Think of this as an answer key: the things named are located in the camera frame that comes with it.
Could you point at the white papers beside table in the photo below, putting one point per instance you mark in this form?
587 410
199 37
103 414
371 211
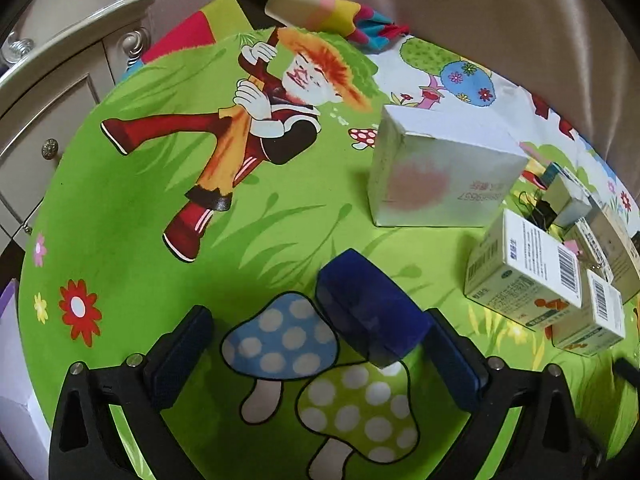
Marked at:
23 426

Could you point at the white medicine box orange print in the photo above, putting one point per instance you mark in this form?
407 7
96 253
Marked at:
597 325

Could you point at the pink binder clip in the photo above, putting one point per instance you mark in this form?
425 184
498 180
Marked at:
572 246

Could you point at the small silver white box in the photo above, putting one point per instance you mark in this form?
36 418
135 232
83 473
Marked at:
568 201

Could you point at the white barcode medicine box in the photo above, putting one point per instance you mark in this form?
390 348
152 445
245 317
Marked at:
524 274

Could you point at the long white barcode box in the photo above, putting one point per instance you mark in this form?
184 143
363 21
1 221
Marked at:
592 256

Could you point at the large white silver box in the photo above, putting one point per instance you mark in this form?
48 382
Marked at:
443 168

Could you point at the colourful cartoon tablecloth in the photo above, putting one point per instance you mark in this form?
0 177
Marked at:
229 165

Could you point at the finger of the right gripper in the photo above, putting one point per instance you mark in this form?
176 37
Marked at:
626 370

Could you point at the beige curtain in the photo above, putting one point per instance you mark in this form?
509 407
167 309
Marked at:
581 56

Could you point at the black binder clip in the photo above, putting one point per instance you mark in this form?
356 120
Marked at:
536 209

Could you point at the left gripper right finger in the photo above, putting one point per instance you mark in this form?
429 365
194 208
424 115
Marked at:
545 443

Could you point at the cream cabinet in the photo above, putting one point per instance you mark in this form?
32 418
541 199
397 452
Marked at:
48 94

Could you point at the dark blue small box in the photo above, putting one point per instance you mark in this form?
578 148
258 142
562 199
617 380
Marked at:
369 310

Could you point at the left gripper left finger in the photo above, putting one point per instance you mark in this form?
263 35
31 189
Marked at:
85 443

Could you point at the beige kraft box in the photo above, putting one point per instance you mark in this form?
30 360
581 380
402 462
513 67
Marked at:
619 250

